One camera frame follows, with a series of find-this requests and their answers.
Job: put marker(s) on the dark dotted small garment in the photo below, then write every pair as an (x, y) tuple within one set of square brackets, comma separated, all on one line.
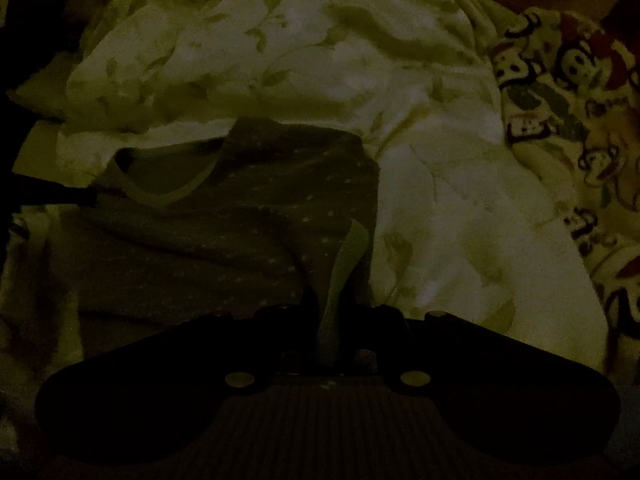
[(240, 220)]

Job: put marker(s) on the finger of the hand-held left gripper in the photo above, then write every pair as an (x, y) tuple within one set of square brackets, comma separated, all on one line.
[(60, 191)]

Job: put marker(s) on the pale pillow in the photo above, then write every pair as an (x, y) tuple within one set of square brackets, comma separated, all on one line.
[(42, 92)]

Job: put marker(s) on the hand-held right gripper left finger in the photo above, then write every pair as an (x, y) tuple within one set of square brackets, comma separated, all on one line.
[(300, 330)]

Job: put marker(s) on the white leaf-print duvet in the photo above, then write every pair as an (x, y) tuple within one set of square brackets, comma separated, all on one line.
[(390, 110)]

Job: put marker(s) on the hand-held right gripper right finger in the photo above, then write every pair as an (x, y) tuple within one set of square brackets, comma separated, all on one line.
[(365, 330)]

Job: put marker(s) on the monkey-print blanket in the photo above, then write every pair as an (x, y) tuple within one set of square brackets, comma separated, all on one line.
[(575, 110)]

